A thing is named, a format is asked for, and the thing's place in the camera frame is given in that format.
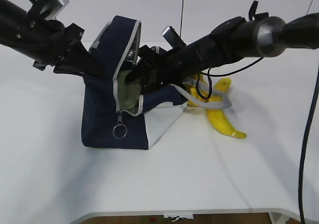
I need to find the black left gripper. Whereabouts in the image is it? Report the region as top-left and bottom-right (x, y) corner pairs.
(33, 22), (106, 79)

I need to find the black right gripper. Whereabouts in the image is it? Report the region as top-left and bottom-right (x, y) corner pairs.
(125, 44), (199, 92)

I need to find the green lidded glass container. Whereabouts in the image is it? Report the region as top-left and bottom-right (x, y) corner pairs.
(117, 70), (141, 113)

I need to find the yellow pear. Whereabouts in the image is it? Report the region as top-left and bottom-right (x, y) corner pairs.
(184, 73), (213, 109)

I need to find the navy blue insulated lunch bag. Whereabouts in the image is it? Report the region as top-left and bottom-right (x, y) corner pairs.
(81, 16), (188, 150)

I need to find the yellow banana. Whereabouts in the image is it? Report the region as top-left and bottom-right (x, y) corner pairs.
(205, 78), (247, 139)

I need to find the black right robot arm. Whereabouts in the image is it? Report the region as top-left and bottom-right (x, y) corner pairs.
(125, 1), (319, 93)

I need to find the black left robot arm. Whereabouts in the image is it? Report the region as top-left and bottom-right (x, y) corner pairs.
(0, 0), (105, 79)

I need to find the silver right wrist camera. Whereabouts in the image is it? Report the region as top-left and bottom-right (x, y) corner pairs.
(161, 26), (186, 49)

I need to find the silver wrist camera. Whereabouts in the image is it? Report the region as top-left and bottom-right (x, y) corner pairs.
(161, 26), (186, 49)
(27, 0), (69, 20)

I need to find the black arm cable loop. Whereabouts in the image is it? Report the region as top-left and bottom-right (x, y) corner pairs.
(195, 56), (265, 100)

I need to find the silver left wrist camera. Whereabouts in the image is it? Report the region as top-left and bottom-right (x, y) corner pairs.
(27, 0), (69, 20)

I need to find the black cable right side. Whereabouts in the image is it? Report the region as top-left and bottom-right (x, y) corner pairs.
(298, 62), (319, 224)

